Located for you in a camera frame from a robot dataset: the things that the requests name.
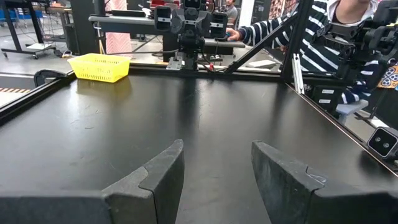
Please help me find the white column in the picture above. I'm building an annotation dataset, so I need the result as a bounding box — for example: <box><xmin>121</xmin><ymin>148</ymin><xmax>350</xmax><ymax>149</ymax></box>
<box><xmin>238</xmin><ymin>0</ymin><xmax>256</xmax><ymax>29</ymax></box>

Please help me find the person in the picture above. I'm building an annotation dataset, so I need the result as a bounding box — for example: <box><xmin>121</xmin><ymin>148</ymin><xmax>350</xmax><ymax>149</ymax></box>
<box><xmin>222</xmin><ymin>0</ymin><xmax>239</xmax><ymax>23</ymax></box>
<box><xmin>226</xmin><ymin>0</ymin><xmax>389</xmax><ymax>105</ymax></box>

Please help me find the grey stool seat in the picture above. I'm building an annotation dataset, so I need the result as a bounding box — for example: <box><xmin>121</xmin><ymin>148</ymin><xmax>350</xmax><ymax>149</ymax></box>
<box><xmin>335</xmin><ymin>99</ymin><xmax>370</xmax><ymax>125</ymax></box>

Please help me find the black clamp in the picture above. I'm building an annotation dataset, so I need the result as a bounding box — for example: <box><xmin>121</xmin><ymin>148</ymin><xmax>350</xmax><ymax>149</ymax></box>
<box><xmin>33</xmin><ymin>68</ymin><xmax>68</xmax><ymax>88</ymax></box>

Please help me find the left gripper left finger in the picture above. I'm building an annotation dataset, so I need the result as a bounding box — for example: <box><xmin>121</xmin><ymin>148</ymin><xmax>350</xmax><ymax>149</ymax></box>
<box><xmin>0</xmin><ymin>139</ymin><xmax>185</xmax><ymax>224</ymax></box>

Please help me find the patterned cloth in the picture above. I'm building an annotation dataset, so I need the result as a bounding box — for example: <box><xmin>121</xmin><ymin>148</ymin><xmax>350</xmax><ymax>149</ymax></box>
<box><xmin>377</xmin><ymin>63</ymin><xmax>398</xmax><ymax>90</ymax></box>

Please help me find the yellow plastic basket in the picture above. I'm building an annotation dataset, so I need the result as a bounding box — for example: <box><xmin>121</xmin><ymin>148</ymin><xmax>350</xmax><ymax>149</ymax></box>
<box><xmin>67</xmin><ymin>53</ymin><xmax>132</xmax><ymax>83</ymax></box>

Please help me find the pink patterned panel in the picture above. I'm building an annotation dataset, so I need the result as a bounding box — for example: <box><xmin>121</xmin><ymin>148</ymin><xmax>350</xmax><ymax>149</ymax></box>
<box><xmin>104</xmin><ymin>0</ymin><xmax>134</xmax><ymax>59</ymax></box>

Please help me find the black drawer cabinet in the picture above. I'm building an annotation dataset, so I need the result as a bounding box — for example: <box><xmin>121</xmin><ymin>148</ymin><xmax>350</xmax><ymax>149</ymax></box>
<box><xmin>310</xmin><ymin>83</ymin><xmax>346</xmax><ymax>115</ymax></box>

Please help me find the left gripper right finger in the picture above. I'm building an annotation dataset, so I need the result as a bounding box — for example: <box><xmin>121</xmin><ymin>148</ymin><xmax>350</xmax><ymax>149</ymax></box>
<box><xmin>251</xmin><ymin>139</ymin><xmax>398</xmax><ymax>224</ymax></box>

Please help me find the black diagonal frame strut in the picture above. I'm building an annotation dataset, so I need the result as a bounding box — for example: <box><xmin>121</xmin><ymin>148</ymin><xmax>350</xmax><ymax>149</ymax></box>
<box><xmin>223</xmin><ymin>14</ymin><xmax>300</xmax><ymax>75</ymax></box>

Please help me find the white paper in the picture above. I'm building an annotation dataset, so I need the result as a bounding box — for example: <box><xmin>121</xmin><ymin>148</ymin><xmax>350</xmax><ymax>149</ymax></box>
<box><xmin>248</xmin><ymin>58</ymin><xmax>277</xmax><ymax>70</ymax></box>

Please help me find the black pole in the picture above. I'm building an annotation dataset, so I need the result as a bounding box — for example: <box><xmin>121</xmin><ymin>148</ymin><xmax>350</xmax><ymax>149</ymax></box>
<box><xmin>70</xmin><ymin>0</ymin><xmax>101</xmax><ymax>56</ymax></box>

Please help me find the black frame post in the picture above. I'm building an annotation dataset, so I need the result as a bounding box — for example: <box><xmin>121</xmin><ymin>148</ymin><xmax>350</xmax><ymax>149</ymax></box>
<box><xmin>280</xmin><ymin>0</ymin><xmax>314</xmax><ymax>81</ymax></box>

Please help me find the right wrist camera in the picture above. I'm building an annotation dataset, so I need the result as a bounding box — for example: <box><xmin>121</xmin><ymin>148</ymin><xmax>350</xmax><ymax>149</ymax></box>
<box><xmin>182</xmin><ymin>0</ymin><xmax>203</xmax><ymax>10</ymax></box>

